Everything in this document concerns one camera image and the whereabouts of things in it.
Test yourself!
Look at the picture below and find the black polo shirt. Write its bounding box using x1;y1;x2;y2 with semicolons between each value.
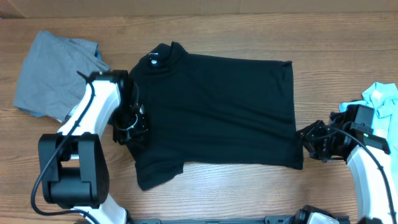
130;42;303;190

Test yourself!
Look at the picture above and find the light blue shirt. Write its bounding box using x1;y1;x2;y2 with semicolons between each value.
339;82;398;150

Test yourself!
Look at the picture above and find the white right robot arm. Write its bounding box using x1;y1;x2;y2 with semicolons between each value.
297;105;397;224

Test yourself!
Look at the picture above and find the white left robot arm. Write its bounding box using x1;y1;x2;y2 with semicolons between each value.
30;70;149;223

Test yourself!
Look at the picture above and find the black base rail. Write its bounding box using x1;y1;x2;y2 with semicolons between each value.
129;215;294;224

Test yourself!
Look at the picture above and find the grey folded shirt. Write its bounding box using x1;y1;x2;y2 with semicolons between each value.
13;30;110;122

